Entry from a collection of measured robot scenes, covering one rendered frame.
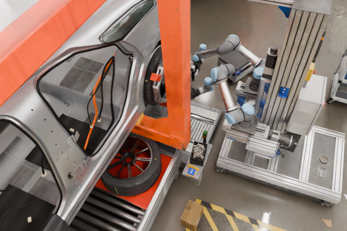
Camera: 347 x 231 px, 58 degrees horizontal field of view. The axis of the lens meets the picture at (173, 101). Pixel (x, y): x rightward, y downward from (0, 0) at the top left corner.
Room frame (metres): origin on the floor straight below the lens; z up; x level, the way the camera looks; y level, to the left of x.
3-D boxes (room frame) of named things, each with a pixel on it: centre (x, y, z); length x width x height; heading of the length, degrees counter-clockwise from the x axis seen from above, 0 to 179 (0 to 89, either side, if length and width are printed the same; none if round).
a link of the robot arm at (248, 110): (1.75, -0.67, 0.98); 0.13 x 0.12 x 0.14; 110
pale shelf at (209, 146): (1.61, -0.21, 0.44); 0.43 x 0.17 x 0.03; 153
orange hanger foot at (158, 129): (1.92, 0.25, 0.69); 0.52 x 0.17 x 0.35; 63
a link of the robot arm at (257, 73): (2.21, -0.88, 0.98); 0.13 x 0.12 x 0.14; 147
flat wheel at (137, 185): (1.66, 0.50, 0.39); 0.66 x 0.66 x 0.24
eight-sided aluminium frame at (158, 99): (2.39, 0.05, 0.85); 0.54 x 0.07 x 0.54; 153
